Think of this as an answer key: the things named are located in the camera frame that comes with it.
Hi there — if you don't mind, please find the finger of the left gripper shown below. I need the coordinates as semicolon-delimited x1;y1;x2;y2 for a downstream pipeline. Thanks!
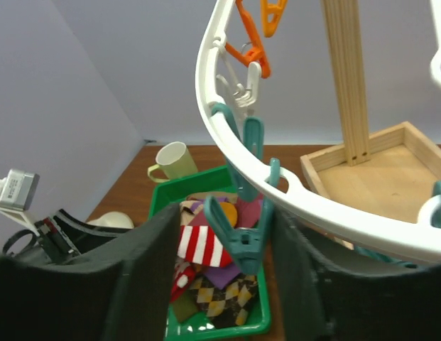
35;209;129;256

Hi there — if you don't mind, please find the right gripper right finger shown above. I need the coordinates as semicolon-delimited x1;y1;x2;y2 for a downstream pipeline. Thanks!
273;210;441;340

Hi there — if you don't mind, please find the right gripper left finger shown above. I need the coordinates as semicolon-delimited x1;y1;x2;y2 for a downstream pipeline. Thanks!
0;204;180;340

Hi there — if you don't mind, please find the red white striped sock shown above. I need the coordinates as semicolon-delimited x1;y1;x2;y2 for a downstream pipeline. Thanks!
170;225;233;303

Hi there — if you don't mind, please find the wooden hanger stand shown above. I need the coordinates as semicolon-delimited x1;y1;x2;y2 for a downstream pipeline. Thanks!
300;1;441;222

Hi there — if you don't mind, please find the cream divided plate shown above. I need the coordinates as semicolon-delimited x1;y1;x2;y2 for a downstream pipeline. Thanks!
87;211;134;229

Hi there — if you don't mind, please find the teal plastic clothes peg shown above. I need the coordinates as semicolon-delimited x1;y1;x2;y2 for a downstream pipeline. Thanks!
204;158;281;275

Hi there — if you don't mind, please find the green plastic tray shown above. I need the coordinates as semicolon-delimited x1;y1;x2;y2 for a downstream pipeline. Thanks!
148;166;271;340

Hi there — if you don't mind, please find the cream yellow mug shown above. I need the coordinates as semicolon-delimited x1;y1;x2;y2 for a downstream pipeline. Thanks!
147;141;198;183

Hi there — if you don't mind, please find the white plastic clothes peg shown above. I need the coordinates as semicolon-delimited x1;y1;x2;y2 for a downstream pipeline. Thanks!
216;60;262;121

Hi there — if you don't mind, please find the orange plastic clothes peg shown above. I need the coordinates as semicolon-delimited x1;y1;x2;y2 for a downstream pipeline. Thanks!
225;0;271;79

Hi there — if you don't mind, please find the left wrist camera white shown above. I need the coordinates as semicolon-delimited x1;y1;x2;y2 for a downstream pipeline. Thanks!
0;168;40;235

